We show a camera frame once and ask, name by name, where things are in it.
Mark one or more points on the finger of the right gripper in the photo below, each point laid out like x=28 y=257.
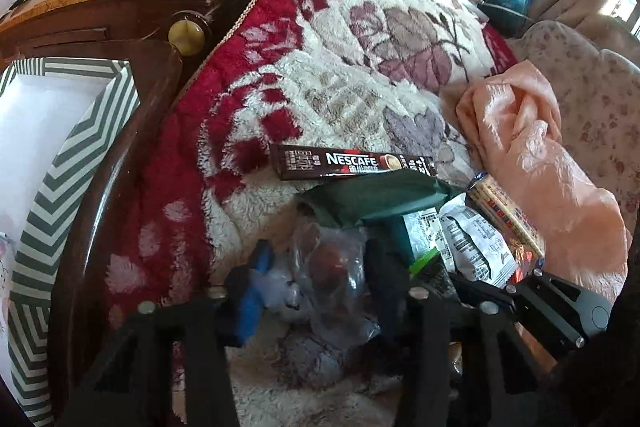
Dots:
x=559 y=314
x=475 y=293

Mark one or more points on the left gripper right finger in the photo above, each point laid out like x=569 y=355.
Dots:
x=459 y=365

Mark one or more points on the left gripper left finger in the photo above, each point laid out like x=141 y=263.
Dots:
x=130 y=383

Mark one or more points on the red gold snack packet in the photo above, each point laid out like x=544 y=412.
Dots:
x=525 y=259

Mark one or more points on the white blue snack packet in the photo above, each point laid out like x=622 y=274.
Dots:
x=463 y=239

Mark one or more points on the yellow cracker pack blue ends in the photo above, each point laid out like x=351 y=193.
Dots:
x=501 y=211

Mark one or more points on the dark green snack packet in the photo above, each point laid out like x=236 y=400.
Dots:
x=354 y=202

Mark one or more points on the clear bag of dates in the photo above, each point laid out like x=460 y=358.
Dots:
x=320 y=282

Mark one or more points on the brown Nescafe coffee stick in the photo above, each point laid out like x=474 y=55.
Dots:
x=296 y=162

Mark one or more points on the peach satin cloth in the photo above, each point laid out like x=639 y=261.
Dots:
x=513 y=121

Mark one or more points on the green white striped box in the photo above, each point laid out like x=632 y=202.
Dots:
x=59 y=118

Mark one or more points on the red white floral blanket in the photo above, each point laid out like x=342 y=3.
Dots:
x=362 y=74

